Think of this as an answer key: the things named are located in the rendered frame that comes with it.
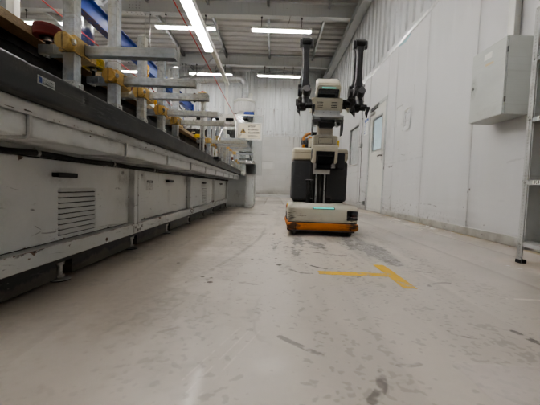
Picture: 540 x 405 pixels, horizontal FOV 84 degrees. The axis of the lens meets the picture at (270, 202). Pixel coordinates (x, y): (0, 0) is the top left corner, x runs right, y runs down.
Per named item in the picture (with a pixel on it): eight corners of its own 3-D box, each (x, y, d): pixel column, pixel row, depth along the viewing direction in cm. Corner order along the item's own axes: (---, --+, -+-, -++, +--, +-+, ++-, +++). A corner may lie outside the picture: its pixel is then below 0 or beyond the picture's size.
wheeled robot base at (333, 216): (284, 222, 331) (284, 199, 329) (342, 224, 330) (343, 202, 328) (286, 231, 263) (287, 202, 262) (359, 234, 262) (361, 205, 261)
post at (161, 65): (165, 145, 171) (165, 58, 168) (162, 144, 167) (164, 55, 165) (158, 145, 171) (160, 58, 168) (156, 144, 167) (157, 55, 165)
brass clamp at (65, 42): (98, 66, 102) (98, 51, 102) (71, 48, 89) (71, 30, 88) (80, 66, 102) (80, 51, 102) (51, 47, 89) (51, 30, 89)
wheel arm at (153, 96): (209, 104, 149) (209, 95, 148) (207, 101, 145) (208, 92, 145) (121, 100, 149) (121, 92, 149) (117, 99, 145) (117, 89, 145)
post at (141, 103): (146, 139, 146) (147, 37, 143) (143, 137, 142) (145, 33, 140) (139, 139, 146) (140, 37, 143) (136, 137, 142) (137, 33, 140)
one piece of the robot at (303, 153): (288, 210, 322) (292, 132, 318) (340, 212, 321) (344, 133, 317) (290, 213, 289) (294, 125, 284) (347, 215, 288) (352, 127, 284)
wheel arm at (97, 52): (177, 64, 99) (177, 51, 99) (174, 60, 95) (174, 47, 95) (45, 60, 99) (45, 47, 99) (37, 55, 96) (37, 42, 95)
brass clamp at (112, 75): (132, 92, 127) (132, 79, 127) (116, 80, 114) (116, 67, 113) (117, 91, 127) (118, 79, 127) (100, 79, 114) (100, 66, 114)
